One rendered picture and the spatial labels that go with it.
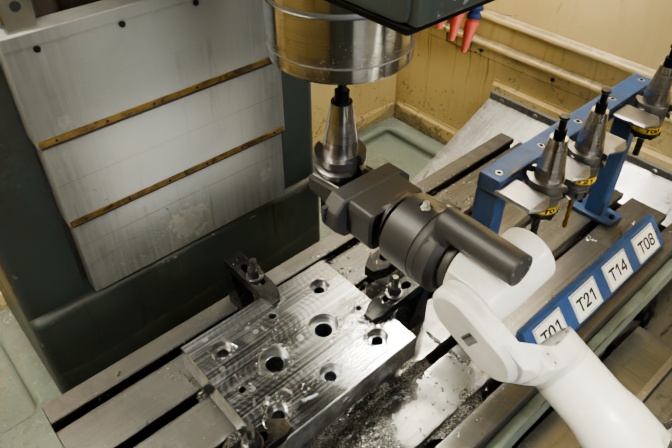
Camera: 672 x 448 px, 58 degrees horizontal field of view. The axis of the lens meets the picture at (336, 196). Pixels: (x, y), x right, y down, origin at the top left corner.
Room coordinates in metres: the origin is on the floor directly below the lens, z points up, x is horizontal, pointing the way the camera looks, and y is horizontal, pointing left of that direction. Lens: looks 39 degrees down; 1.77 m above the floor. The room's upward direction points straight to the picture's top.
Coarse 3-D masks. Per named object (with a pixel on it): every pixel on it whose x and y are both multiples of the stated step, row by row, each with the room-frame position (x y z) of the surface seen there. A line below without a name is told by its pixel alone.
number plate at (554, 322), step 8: (552, 312) 0.69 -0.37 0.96; (560, 312) 0.69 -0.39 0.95; (544, 320) 0.67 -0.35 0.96; (552, 320) 0.68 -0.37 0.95; (560, 320) 0.68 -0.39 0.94; (536, 328) 0.65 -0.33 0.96; (544, 328) 0.66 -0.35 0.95; (552, 328) 0.66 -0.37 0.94; (560, 328) 0.67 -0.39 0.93; (536, 336) 0.64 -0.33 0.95; (544, 336) 0.65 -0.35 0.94
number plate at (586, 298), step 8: (592, 280) 0.76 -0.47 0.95; (584, 288) 0.75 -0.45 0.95; (592, 288) 0.75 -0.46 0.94; (576, 296) 0.73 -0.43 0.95; (584, 296) 0.73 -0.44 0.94; (592, 296) 0.74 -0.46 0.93; (600, 296) 0.75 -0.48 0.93; (576, 304) 0.72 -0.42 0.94; (584, 304) 0.72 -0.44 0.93; (592, 304) 0.73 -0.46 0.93; (576, 312) 0.71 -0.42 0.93; (584, 312) 0.71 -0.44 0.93
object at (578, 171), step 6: (570, 162) 0.76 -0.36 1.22; (576, 162) 0.76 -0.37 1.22; (570, 168) 0.75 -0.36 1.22; (576, 168) 0.75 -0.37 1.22; (582, 168) 0.75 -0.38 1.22; (588, 168) 0.75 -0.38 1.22; (570, 174) 0.73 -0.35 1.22; (576, 174) 0.73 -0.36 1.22; (582, 174) 0.73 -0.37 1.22; (588, 174) 0.74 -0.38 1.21; (576, 180) 0.72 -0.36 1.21; (582, 180) 0.72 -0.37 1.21
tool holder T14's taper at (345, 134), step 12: (336, 108) 0.59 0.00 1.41; (348, 108) 0.60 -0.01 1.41; (336, 120) 0.59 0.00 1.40; (348, 120) 0.59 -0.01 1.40; (336, 132) 0.59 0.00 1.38; (348, 132) 0.59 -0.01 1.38; (324, 144) 0.60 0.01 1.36; (336, 144) 0.59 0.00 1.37; (348, 144) 0.59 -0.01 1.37; (336, 156) 0.59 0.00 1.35; (348, 156) 0.59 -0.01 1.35
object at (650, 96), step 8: (656, 72) 0.94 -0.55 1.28; (664, 72) 0.93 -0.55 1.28; (656, 80) 0.93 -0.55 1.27; (664, 80) 0.92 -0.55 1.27; (648, 88) 0.94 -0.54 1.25; (656, 88) 0.93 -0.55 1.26; (664, 88) 0.92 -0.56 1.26; (648, 96) 0.93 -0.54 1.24; (656, 96) 0.92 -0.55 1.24; (664, 96) 0.92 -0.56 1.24; (656, 104) 0.92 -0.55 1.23; (664, 104) 0.92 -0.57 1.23
